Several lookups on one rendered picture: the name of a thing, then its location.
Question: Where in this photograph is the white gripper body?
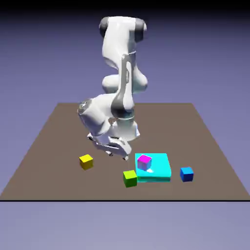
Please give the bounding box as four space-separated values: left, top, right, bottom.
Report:
87 132 132 158

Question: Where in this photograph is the small blue cube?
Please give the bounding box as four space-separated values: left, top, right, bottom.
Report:
180 167 194 183

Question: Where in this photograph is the small yellow cube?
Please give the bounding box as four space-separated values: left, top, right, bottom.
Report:
79 154 94 170

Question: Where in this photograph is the small magenta cube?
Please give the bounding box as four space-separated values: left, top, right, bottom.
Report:
137 154 152 171

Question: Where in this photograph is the large cyan box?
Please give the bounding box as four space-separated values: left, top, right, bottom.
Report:
135 153 173 184

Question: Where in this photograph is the small green cube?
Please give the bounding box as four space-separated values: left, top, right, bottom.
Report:
123 169 138 188

